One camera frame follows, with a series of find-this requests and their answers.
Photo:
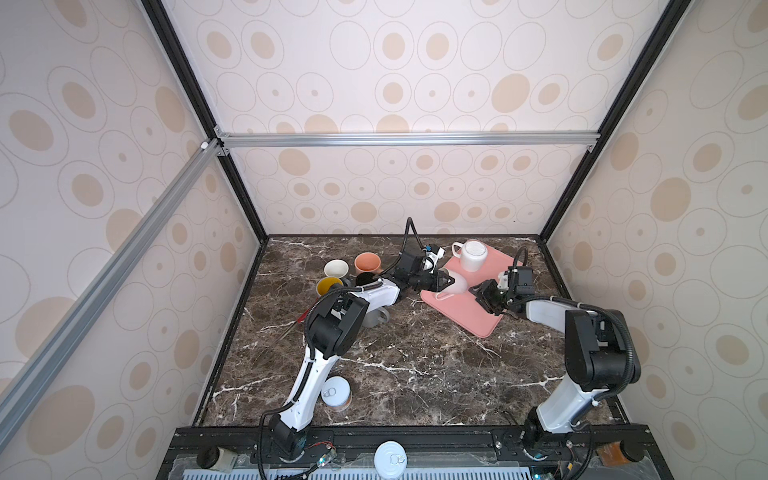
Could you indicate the grey mug handle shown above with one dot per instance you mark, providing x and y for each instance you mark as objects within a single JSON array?
[{"x": 376, "y": 317}]

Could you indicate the brown bottle on rail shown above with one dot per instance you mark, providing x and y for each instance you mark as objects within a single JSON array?
[{"x": 612, "y": 455}]

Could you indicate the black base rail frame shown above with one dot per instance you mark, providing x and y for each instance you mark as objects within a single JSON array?
[{"x": 433, "y": 452}]

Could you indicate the blue butterfly mug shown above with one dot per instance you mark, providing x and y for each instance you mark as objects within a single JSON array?
[{"x": 326, "y": 284}]

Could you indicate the black mug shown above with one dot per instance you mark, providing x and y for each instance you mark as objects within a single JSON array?
[{"x": 366, "y": 278}]

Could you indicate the back aluminium crossbar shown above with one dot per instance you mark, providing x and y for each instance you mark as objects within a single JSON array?
[{"x": 228, "y": 141}]

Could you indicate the white can on rail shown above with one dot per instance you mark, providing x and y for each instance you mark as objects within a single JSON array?
[{"x": 390, "y": 460}]

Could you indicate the left aluminium crossbar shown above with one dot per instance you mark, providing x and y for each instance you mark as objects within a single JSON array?
[{"x": 49, "y": 359}]

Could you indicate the red handled metal tongs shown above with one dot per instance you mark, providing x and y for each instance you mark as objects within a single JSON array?
[{"x": 294, "y": 325}]

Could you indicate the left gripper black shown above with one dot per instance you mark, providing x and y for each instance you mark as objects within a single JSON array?
[{"x": 434, "y": 279}]

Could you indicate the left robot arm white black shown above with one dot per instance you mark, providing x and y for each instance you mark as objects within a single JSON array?
[{"x": 331, "y": 327}]

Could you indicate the aluminium crossbar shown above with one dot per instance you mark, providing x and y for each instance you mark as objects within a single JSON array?
[
  {"x": 49, "y": 359},
  {"x": 228, "y": 141}
]

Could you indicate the pink plastic tray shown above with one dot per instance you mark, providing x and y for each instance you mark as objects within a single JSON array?
[{"x": 462, "y": 309}]

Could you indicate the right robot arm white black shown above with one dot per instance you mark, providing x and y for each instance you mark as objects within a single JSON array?
[{"x": 599, "y": 354}]

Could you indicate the cream and pink mug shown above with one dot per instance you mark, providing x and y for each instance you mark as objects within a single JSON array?
[{"x": 368, "y": 262}]

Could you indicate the grey mug white interior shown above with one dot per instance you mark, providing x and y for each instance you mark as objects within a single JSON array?
[{"x": 336, "y": 268}]

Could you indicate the orange label tin can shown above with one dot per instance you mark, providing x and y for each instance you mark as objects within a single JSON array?
[{"x": 336, "y": 393}]

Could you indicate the pale pink mug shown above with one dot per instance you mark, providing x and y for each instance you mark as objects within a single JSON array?
[{"x": 457, "y": 286}]

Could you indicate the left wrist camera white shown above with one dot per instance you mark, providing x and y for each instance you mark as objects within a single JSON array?
[{"x": 432, "y": 255}]

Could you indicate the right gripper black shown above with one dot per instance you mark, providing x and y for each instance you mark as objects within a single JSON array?
[{"x": 486, "y": 294}]

